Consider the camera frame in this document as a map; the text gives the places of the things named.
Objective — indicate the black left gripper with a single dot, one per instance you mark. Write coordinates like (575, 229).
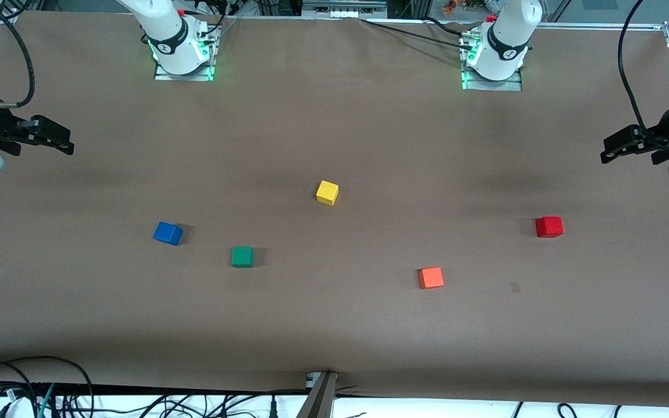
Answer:
(661, 134)

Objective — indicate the red wooden block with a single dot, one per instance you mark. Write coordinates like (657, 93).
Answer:
(549, 227)

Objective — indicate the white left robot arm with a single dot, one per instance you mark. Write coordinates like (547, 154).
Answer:
(506, 40)

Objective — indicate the blue wooden block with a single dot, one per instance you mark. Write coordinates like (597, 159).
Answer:
(168, 233)

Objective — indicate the green wooden block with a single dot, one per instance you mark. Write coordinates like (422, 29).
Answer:
(241, 256)

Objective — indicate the orange wooden block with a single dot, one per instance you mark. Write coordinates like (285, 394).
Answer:
(431, 278)

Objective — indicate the yellow wooden block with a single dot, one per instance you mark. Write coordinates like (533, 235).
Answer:
(327, 192)

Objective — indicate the brown paper table cover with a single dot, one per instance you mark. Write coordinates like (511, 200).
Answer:
(334, 116)

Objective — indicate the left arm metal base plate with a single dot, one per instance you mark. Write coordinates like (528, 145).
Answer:
(509, 86)

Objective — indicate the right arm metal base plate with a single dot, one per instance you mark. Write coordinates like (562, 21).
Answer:
(166, 76)

